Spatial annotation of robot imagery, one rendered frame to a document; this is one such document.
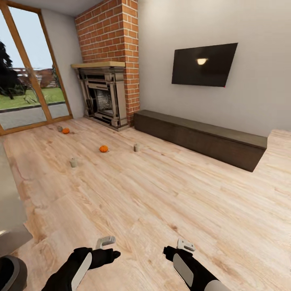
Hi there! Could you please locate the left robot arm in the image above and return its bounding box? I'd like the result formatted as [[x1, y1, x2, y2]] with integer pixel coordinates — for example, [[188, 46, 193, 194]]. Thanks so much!
[[41, 236, 121, 291]]

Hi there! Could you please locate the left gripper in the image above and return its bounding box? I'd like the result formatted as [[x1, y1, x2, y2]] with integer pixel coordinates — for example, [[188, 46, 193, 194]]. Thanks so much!
[[94, 249, 121, 268]]

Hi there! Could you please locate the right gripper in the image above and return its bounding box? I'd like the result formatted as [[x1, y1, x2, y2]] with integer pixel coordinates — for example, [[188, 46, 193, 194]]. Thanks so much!
[[163, 246, 179, 261]]

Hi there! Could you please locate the cauldron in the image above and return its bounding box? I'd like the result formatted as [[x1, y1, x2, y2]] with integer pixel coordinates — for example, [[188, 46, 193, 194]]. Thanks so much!
[[0, 255, 27, 291]]

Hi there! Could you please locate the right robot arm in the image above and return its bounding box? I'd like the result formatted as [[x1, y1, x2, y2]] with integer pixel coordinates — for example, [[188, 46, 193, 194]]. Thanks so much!
[[163, 238, 232, 291]]

